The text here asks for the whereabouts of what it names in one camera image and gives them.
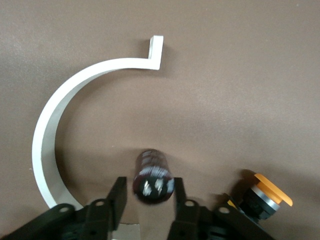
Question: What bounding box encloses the dark cylindrical capacitor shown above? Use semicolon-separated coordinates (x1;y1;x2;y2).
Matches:
131;148;175;204

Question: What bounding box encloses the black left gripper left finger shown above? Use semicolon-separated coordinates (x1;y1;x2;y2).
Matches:
83;176;128;240

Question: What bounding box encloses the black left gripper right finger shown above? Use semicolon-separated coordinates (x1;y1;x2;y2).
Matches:
167;176;213;240

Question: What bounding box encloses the orange cap black pushbutton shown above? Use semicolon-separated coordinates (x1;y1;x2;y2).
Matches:
223;169;294;222

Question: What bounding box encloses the white curved bracket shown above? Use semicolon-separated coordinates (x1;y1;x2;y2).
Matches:
31;35;165;240

